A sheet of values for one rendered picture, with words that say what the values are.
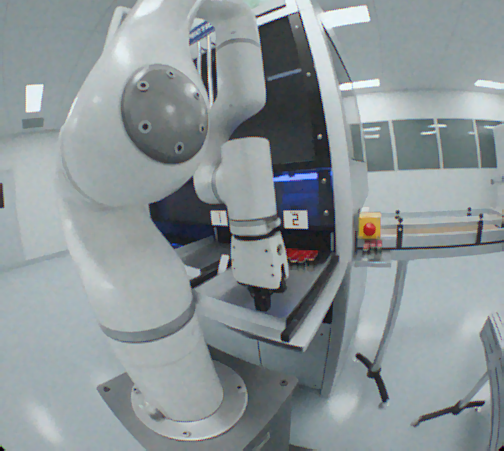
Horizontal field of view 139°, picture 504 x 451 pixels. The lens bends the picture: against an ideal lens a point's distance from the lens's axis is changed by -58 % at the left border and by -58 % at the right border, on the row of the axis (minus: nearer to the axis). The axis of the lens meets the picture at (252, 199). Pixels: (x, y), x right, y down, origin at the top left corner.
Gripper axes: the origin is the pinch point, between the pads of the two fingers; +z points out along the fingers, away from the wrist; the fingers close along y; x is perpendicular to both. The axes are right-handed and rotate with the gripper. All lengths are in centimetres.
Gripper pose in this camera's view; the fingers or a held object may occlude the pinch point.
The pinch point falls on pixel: (262, 303)
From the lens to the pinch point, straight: 45.9
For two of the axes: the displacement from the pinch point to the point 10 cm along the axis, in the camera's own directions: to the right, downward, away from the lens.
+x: -5.4, 1.5, -8.3
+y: -8.3, 0.3, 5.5
